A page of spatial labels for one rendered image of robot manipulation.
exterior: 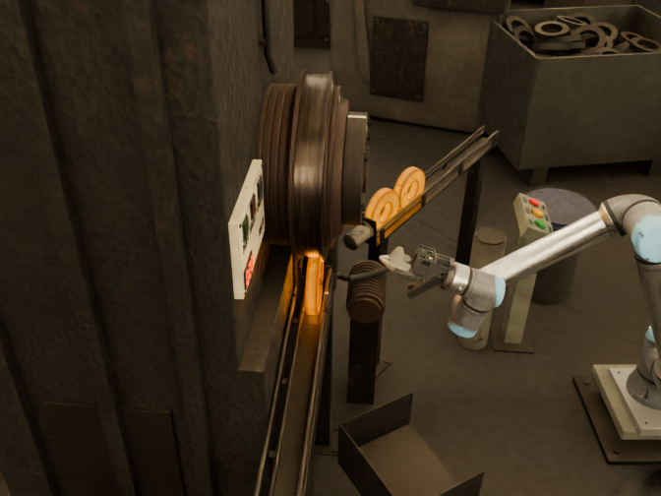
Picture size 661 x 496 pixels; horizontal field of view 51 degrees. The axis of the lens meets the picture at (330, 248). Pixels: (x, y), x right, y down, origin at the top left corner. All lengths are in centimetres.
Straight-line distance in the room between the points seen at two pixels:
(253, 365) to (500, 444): 127
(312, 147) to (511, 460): 144
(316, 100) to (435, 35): 283
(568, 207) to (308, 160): 174
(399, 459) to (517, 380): 119
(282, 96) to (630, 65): 264
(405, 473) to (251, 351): 46
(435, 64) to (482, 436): 252
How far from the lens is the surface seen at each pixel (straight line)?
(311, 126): 156
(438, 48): 440
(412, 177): 243
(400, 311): 305
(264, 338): 161
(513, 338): 295
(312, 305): 190
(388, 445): 175
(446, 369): 281
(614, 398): 271
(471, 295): 209
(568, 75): 386
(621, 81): 403
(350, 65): 458
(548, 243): 221
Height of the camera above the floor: 195
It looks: 35 degrees down
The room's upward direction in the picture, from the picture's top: 1 degrees clockwise
